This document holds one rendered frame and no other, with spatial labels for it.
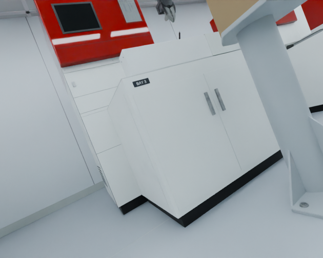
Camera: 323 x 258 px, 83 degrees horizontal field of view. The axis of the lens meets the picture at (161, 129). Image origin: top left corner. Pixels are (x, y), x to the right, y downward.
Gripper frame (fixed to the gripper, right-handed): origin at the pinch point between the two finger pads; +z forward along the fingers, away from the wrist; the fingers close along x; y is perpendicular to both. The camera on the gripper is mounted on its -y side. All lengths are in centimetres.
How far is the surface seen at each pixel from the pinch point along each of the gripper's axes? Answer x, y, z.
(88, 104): 58, 59, 21
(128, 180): 51, 59, 88
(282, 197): 1, -27, 111
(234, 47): -35.6, -4.1, 26.7
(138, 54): 32.7, -4.0, 18.5
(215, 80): -9.2, -4.3, 43.6
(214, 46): -18.8, -4.0, 23.5
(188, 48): 1.1, -4.0, 21.3
